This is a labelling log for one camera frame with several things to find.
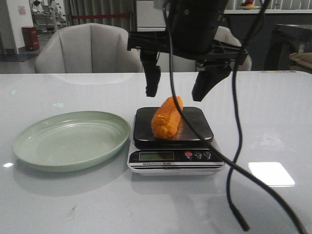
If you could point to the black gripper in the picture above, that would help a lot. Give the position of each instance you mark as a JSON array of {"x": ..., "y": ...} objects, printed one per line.
[{"x": 189, "y": 34}]

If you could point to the orange corn cob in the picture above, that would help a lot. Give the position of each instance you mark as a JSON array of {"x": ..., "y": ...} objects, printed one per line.
[{"x": 165, "y": 121}]

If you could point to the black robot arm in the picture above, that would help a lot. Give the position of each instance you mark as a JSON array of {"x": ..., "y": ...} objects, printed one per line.
[{"x": 198, "y": 4}]

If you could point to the grey chair on right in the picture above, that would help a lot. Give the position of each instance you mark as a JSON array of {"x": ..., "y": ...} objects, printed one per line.
[{"x": 225, "y": 46}]

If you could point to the grey chair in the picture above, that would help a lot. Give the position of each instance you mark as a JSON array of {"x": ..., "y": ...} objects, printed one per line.
[
  {"x": 225, "y": 46},
  {"x": 88, "y": 48}
]

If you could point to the white refrigerator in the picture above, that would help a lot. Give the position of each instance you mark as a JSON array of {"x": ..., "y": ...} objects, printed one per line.
[{"x": 148, "y": 18}]

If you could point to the dark grey counter cabinet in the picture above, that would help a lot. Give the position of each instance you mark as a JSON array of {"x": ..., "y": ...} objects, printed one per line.
[{"x": 258, "y": 45}]

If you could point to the grey chair on left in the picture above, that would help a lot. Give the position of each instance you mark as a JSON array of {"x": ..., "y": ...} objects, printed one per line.
[{"x": 88, "y": 48}]

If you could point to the fruit bowl on counter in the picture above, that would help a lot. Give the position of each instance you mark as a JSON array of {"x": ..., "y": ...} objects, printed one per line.
[{"x": 249, "y": 5}]

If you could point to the black appliance at right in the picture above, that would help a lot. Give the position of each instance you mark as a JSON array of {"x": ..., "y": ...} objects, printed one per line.
[{"x": 285, "y": 40}]

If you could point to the red barrier tape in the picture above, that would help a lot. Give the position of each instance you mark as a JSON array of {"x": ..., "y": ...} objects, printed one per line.
[{"x": 110, "y": 16}]

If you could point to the beige cushion at right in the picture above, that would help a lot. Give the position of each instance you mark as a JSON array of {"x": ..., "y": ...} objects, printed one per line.
[{"x": 301, "y": 62}]

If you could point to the green oval plate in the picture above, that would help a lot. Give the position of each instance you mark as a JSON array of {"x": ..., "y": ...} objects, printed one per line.
[{"x": 72, "y": 141}]

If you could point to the red waste bin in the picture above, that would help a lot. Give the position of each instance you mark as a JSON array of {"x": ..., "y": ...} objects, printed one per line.
[{"x": 30, "y": 37}]

